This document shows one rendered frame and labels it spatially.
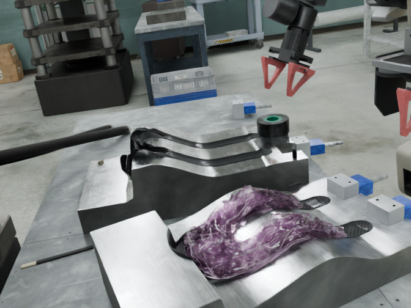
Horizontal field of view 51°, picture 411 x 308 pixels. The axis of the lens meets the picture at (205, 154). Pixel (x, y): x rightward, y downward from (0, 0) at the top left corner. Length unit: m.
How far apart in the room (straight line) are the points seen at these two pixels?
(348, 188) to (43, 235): 0.64
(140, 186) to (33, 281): 0.27
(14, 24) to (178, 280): 7.24
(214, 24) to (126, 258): 6.85
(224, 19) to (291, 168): 6.54
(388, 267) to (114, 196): 0.56
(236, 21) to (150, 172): 6.63
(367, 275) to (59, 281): 0.53
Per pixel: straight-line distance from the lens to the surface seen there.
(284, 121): 1.07
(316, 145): 1.14
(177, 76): 4.48
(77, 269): 0.88
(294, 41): 1.06
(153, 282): 0.62
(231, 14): 7.44
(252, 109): 1.49
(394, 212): 0.80
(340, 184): 0.87
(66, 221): 1.05
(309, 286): 0.65
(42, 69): 4.99
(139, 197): 0.93
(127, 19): 7.38
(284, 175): 0.96
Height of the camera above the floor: 1.29
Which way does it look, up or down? 23 degrees down
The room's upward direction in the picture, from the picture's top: 8 degrees counter-clockwise
